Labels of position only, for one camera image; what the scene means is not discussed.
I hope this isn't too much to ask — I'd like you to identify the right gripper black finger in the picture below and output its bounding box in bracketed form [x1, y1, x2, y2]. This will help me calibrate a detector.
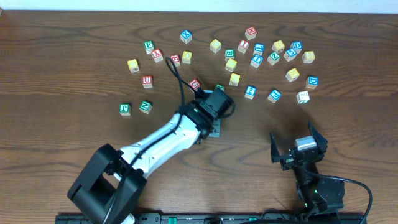
[308, 122, 328, 152]
[269, 133, 280, 163]

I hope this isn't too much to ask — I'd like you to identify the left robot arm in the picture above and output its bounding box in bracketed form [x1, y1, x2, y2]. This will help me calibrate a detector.
[67, 89, 235, 223]

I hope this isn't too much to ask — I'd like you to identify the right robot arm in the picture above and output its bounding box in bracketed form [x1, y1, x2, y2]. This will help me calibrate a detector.
[270, 124, 345, 215]

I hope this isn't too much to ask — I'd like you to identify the green R block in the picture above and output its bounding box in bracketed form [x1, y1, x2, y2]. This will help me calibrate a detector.
[215, 83, 225, 91]

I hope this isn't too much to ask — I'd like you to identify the red U block centre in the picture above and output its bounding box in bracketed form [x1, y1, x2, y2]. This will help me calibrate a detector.
[188, 78, 201, 91]

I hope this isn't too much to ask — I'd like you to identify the red u block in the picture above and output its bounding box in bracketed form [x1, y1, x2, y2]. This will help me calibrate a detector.
[142, 75, 153, 88]
[188, 78, 201, 91]

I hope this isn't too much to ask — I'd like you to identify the yellow block centre lower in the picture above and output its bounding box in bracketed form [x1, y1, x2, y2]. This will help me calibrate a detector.
[229, 73, 241, 86]

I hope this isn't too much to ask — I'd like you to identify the blue 2 block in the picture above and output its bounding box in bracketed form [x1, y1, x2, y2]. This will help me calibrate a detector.
[244, 85, 257, 100]

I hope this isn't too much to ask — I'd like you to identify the green 7 block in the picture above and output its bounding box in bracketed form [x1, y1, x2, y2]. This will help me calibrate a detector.
[296, 91, 310, 104]

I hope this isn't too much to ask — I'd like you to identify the yellow block centre upper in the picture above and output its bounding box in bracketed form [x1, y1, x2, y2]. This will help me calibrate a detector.
[225, 58, 237, 72]

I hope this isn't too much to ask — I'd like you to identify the yellow block beside Q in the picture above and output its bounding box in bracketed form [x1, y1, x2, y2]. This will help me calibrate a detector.
[182, 51, 193, 64]

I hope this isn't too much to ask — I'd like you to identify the green N block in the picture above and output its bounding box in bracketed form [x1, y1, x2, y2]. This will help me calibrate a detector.
[139, 100, 152, 114]

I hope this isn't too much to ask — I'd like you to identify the red Q block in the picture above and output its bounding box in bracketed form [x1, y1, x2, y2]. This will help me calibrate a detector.
[170, 54, 180, 67]

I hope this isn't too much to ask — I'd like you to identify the blue P block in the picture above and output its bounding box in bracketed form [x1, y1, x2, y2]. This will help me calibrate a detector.
[267, 89, 282, 103]

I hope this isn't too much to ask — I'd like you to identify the blue D block lower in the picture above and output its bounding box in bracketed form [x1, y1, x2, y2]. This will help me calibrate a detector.
[306, 76, 319, 89]

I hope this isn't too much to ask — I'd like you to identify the blue d block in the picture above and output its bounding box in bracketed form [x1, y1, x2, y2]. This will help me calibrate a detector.
[290, 41, 303, 54]
[306, 76, 319, 89]

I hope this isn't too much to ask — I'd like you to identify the green B block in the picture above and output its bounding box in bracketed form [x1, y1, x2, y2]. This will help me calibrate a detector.
[224, 49, 236, 61]

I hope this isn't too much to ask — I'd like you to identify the yellow block top middle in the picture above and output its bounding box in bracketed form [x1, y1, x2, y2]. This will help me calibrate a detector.
[210, 39, 222, 53]

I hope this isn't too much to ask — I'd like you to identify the red U block left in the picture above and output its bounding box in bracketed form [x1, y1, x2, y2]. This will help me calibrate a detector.
[142, 75, 153, 88]

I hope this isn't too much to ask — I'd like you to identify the blue T block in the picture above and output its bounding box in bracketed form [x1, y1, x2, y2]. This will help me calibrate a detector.
[251, 54, 264, 68]

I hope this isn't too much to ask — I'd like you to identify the red X block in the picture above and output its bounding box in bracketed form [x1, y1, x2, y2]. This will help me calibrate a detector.
[150, 49, 164, 63]

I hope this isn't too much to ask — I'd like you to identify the yellow block right lower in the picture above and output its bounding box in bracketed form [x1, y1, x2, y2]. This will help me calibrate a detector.
[285, 68, 300, 82]

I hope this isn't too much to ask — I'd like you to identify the red I block upper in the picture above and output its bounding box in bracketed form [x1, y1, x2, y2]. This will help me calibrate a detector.
[238, 40, 249, 54]

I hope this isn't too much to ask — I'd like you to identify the blue X block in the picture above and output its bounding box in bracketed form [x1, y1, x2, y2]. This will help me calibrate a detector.
[180, 30, 192, 44]

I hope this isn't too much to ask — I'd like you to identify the green J block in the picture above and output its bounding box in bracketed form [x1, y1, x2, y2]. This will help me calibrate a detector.
[119, 103, 131, 116]

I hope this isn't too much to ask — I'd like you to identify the blue L block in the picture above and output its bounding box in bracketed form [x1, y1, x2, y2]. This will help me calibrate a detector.
[253, 43, 265, 56]

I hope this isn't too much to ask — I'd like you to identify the yellow block far left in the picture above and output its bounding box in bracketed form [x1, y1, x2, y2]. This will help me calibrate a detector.
[127, 59, 139, 73]

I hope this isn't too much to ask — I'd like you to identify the green F block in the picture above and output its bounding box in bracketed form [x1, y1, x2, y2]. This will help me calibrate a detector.
[144, 40, 155, 54]

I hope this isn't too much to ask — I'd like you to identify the green Z block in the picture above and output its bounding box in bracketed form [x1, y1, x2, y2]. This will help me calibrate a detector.
[267, 52, 280, 65]

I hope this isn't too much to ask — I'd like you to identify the yellow B block far right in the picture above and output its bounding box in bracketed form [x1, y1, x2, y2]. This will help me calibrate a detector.
[302, 51, 315, 64]

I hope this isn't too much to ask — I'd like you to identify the red H block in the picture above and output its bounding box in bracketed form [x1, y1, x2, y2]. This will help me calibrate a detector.
[245, 26, 257, 40]

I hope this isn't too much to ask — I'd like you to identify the blue 5 block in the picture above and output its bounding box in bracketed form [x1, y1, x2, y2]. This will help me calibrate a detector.
[284, 48, 297, 62]

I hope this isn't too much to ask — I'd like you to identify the yellow block with animal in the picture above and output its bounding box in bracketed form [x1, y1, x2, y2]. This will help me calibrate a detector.
[272, 40, 285, 54]

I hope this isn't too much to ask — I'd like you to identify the blue D block upper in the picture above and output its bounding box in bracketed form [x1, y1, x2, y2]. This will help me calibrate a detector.
[290, 41, 303, 54]

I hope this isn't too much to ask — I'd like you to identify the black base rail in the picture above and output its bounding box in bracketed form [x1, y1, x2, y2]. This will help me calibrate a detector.
[55, 212, 364, 224]

